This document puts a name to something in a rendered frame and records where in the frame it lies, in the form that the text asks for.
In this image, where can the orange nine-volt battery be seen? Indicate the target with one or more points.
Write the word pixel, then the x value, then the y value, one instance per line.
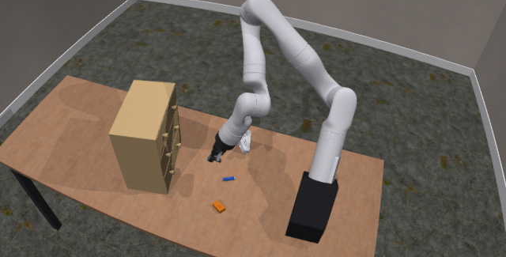
pixel 218 206

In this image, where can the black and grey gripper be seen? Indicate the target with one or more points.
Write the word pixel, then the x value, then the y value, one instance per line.
pixel 217 152

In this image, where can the tan wooden chest of drawers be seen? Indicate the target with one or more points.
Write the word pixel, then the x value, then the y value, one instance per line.
pixel 134 135

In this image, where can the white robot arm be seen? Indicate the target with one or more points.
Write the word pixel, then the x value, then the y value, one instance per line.
pixel 302 57

